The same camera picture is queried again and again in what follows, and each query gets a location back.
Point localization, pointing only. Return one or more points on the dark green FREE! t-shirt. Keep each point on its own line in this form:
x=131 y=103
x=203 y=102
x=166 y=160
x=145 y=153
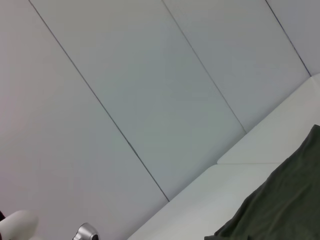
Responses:
x=280 y=200

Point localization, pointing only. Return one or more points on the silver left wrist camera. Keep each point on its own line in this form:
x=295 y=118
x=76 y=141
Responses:
x=86 y=232

